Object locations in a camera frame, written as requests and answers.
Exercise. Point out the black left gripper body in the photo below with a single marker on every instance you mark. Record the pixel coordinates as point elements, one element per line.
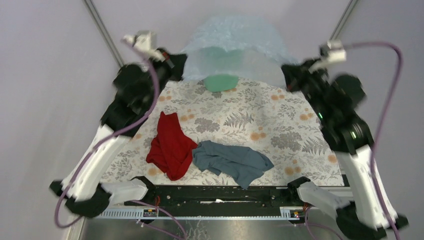
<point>166,70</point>

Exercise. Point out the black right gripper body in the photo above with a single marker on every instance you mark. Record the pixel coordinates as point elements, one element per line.
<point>307,83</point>

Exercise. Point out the green plastic trash bin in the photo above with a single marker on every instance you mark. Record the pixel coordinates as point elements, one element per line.
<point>220,82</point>

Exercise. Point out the light blue plastic trash bag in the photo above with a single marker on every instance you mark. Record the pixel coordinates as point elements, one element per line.
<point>247,47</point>

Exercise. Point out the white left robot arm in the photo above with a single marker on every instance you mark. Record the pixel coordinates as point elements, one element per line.
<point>82,192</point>

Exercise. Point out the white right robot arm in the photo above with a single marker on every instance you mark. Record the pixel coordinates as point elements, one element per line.
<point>369,214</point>

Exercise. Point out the red cloth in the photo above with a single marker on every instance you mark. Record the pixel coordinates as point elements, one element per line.
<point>171,150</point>

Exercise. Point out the grey-blue cloth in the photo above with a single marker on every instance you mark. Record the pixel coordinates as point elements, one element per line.
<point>242,163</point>

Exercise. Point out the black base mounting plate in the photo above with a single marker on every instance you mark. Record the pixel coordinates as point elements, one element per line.
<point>170,197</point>

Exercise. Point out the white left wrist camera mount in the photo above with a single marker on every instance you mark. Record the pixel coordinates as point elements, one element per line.
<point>144,43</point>

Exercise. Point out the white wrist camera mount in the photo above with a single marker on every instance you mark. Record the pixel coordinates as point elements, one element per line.
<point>144,43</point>
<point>331,52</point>

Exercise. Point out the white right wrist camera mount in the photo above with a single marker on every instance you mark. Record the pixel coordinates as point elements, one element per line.
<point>331,52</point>

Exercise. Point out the white slotted cable duct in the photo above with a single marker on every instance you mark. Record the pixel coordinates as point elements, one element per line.
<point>204,213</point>

